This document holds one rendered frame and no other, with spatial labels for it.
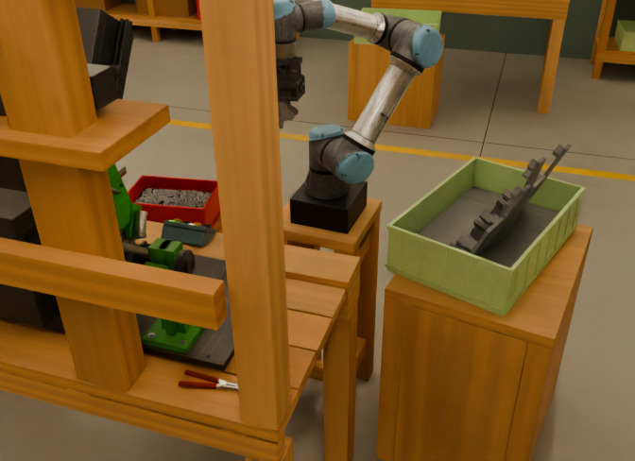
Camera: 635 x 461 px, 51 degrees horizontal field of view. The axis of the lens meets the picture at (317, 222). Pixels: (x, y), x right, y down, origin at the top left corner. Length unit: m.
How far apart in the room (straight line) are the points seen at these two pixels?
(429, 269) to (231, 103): 1.12
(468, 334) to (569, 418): 0.94
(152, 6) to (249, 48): 6.57
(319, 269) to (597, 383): 1.53
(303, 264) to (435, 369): 0.56
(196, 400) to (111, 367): 0.21
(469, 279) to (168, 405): 0.94
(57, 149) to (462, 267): 1.21
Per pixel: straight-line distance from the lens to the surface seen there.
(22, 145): 1.36
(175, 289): 1.32
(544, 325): 2.04
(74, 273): 1.44
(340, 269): 1.98
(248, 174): 1.16
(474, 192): 2.55
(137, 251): 1.92
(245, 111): 1.11
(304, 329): 1.80
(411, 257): 2.09
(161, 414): 1.69
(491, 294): 2.01
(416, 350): 2.19
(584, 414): 2.96
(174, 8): 7.61
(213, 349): 1.73
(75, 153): 1.28
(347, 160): 2.05
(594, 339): 3.33
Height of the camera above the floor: 2.04
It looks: 31 degrees down
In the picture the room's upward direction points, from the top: 1 degrees counter-clockwise
